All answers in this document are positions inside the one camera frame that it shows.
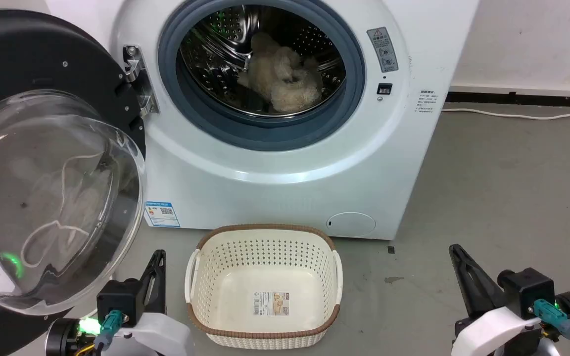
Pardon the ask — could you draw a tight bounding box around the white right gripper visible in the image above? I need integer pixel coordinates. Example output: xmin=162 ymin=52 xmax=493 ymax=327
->
xmin=449 ymin=244 xmax=544 ymax=356

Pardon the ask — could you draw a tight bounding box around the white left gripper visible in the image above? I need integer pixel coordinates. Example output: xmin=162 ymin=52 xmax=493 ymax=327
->
xmin=113 ymin=250 xmax=194 ymax=356

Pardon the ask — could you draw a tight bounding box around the black washer door, glass bowl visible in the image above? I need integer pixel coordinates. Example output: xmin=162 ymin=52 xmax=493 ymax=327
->
xmin=0 ymin=9 xmax=147 ymax=356

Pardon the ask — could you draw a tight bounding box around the white front-load washing machine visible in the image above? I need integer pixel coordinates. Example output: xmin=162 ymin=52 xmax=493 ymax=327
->
xmin=45 ymin=0 xmax=480 ymax=241

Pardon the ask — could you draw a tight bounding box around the metal door hinge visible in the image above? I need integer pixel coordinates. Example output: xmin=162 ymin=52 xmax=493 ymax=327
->
xmin=123 ymin=44 xmax=160 ymax=116

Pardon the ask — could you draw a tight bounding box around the blue energy label sticker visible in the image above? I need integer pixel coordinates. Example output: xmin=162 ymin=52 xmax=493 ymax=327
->
xmin=144 ymin=201 xmax=181 ymax=228

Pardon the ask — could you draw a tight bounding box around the cream plastic laundry basket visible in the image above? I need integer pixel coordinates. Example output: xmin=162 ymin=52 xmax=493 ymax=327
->
xmin=185 ymin=224 xmax=343 ymax=348

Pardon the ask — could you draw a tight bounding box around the paper product label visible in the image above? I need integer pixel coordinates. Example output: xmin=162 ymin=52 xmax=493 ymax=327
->
xmin=253 ymin=291 xmax=290 ymax=317

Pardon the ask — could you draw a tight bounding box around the round drain filter cover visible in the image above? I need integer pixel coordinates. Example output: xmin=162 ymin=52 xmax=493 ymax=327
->
xmin=326 ymin=212 xmax=377 ymax=237

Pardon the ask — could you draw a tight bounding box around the small printed text sticker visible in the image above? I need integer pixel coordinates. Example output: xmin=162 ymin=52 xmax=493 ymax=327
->
xmin=415 ymin=90 xmax=437 ymax=114

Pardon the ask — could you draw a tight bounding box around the black baseboard strip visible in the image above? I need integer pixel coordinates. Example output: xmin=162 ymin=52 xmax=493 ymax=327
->
xmin=446 ymin=91 xmax=570 ymax=109

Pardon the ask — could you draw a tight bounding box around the beige fluffy plush garment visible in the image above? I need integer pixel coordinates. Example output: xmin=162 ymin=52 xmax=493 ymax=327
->
xmin=237 ymin=32 xmax=324 ymax=113

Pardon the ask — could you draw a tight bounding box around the stainless steel washer drum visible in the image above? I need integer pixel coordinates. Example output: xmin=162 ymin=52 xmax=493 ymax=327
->
xmin=180 ymin=5 xmax=347 ymax=118

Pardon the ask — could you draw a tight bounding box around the grey warning sticker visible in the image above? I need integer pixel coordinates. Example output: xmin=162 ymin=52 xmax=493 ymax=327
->
xmin=367 ymin=27 xmax=399 ymax=73

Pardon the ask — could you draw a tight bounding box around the teal left camera cable plug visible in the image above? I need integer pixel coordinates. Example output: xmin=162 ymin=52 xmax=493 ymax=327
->
xmin=93 ymin=310 xmax=125 ymax=351

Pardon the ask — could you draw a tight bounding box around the teal camera cable plug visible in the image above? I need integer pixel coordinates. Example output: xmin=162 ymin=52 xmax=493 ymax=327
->
xmin=531 ymin=299 xmax=570 ymax=356
xmin=93 ymin=310 xmax=125 ymax=351

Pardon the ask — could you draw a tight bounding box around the teal right camera cable plug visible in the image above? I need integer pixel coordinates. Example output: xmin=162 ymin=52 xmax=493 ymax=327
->
xmin=531 ymin=299 xmax=570 ymax=356

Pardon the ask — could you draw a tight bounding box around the white cable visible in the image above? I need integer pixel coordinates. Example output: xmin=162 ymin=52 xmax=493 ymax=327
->
xmin=442 ymin=108 xmax=570 ymax=121

